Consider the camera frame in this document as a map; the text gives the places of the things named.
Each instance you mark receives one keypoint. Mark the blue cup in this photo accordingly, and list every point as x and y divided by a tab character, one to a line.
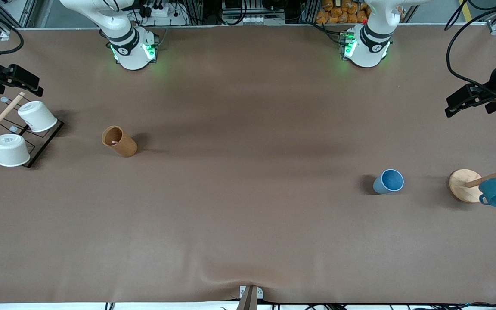
385	185

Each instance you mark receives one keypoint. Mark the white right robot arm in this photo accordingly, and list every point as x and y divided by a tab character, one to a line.
131	51

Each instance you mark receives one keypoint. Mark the white cup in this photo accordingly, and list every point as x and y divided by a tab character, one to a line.
37	116
11	150

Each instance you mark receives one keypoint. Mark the wooden mug tree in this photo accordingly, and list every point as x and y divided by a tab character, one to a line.
463	183

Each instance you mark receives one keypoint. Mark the brown wooden cylinder holder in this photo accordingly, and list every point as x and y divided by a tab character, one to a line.
125	146

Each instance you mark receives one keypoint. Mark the orange bread pile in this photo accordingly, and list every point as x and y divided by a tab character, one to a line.
338	13

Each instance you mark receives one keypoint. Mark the white power strip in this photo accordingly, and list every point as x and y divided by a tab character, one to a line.
166	17

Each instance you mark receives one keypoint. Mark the metal equipment shelf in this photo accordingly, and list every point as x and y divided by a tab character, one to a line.
252	19

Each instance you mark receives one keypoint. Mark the brown table mat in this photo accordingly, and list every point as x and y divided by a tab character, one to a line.
248	215

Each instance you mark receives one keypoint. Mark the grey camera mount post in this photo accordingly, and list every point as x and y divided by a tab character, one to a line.
249	299

